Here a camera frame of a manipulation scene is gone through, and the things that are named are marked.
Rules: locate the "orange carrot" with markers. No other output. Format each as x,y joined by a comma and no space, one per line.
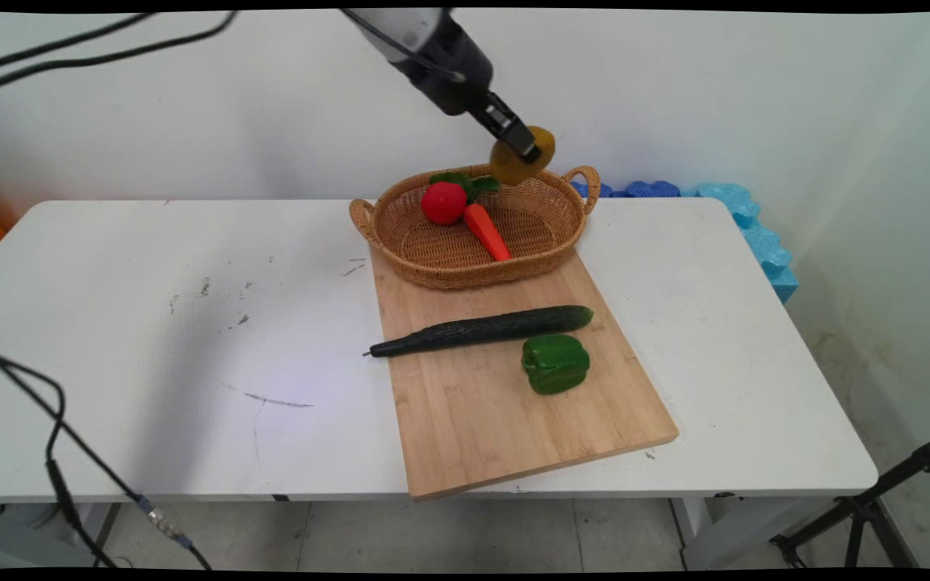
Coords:
485,230

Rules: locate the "long dark green cucumber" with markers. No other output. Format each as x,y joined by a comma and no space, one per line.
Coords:
481,329

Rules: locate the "green bell pepper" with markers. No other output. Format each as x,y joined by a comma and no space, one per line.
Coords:
555,365

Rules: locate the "white table leg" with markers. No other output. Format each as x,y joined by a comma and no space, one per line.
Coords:
107,528
691,524

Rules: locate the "red tomato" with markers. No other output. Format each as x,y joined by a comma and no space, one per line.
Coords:
443,203

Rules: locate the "woven wicker basket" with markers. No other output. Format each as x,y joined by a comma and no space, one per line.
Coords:
449,258

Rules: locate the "bamboo cutting board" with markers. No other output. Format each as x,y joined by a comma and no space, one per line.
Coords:
497,436

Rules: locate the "black tripod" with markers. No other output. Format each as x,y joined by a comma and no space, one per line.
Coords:
865,508

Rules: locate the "blue foam mat piece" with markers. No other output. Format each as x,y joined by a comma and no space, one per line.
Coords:
764,242
652,189
590,190

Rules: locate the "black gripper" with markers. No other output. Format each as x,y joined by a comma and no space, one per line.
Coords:
453,77

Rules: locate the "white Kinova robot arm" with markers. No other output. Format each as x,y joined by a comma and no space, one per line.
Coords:
404,24

